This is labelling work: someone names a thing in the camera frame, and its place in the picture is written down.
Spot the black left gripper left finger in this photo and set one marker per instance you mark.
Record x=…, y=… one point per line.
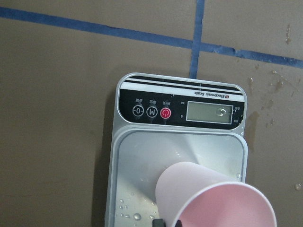
x=158, y=223

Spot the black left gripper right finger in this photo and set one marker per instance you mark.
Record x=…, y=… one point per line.
x=178, y=223

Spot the pink paper cup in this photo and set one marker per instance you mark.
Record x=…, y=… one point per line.
x=200, y=197

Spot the silver digital kitchen scale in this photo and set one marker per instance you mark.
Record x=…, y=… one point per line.
x=162, y=120

